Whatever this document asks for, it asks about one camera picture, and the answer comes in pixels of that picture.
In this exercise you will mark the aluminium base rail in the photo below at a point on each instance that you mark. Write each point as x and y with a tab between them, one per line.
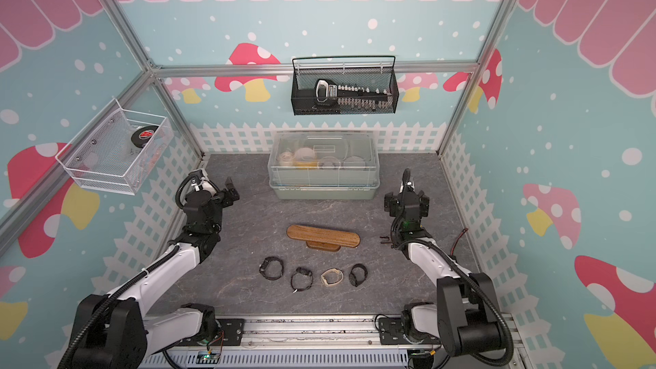
313	341

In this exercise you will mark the black wire mesh basket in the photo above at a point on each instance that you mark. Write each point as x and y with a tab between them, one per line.
373	72

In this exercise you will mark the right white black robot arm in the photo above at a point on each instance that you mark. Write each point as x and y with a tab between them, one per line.
465	318

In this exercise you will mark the green circuit board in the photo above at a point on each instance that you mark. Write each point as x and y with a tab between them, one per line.
208	358

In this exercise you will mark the beige strap watch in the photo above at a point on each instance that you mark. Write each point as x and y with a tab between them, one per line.
332	277

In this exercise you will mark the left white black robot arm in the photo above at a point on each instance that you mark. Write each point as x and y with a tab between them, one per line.
114	331

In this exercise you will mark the clear plastic storage box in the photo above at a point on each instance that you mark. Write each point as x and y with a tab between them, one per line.
324	166

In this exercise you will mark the large black digital watch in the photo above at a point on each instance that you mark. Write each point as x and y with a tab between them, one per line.
272	268

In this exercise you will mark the black tape roll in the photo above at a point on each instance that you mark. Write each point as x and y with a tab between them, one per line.
143	135

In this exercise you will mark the wooden watch stand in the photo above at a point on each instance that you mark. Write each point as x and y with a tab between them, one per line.
323	239

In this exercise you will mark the black rugged sport watch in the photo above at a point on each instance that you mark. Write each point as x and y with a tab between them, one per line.
301	280

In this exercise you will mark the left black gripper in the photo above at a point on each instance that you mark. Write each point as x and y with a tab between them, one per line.
223	194

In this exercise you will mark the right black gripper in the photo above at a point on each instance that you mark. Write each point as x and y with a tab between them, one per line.
391	203

